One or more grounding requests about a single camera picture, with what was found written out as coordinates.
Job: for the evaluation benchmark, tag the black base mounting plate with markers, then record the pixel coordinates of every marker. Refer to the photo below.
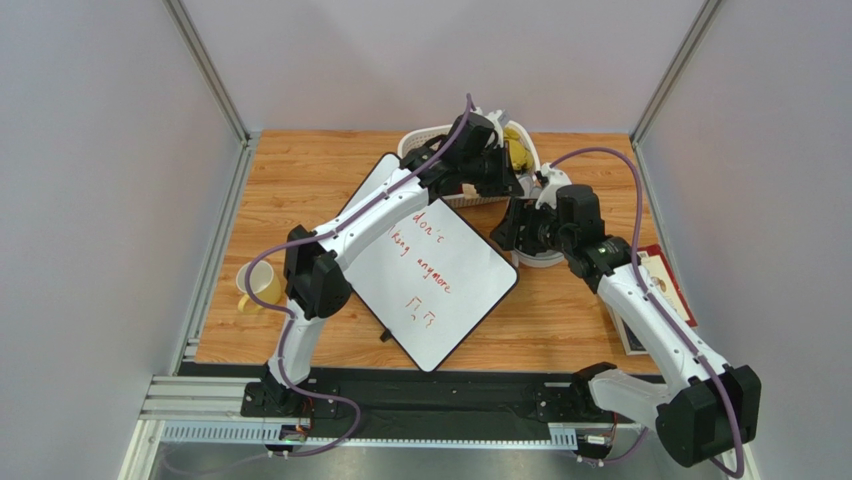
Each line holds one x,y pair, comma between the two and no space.
414,405

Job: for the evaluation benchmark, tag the white whiteboard with red writing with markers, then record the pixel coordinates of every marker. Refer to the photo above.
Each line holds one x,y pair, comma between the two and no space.
430,279

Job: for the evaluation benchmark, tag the red hardcover book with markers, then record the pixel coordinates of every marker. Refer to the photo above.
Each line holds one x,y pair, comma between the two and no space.
655,262

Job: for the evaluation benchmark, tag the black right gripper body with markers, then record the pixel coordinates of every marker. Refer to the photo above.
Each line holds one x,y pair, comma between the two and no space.
517,224

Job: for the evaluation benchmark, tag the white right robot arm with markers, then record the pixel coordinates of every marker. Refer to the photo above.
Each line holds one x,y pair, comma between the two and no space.
705,409

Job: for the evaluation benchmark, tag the yellow garment in basket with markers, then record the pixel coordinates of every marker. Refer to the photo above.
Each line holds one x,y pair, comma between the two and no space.
520,156

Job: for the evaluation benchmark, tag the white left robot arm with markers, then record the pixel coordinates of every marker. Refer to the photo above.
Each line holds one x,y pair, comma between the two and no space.
314,286

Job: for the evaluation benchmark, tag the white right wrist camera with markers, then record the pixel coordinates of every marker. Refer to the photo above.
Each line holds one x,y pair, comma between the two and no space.
551,179

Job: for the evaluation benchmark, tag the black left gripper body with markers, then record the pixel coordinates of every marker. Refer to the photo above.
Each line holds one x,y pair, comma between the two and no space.
491,172

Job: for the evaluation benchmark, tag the white mesh laundry bag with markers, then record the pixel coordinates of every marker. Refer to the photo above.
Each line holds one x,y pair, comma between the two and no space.
541,260

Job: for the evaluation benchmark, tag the white plastic laundry basket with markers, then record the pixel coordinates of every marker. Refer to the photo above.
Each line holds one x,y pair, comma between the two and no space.
468,197

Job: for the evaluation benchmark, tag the yellow mug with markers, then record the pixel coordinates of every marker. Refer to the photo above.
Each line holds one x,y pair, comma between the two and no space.
263,281

